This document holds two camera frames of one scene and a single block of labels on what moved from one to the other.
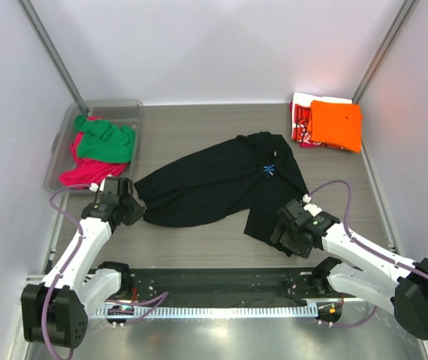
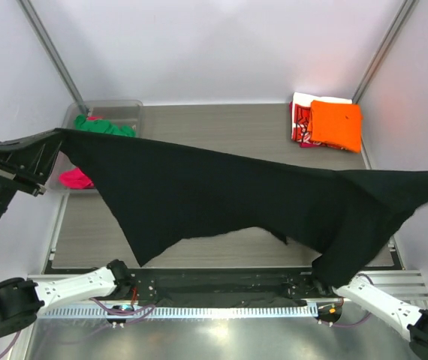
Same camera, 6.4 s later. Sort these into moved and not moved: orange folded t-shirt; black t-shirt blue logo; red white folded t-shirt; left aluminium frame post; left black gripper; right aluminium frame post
Moved: left black gripper; black t-shirt blue logo
Not moved: red white folded t-shirt; right aluminium frame post; left aluminium frame post; orange folded t-shirt
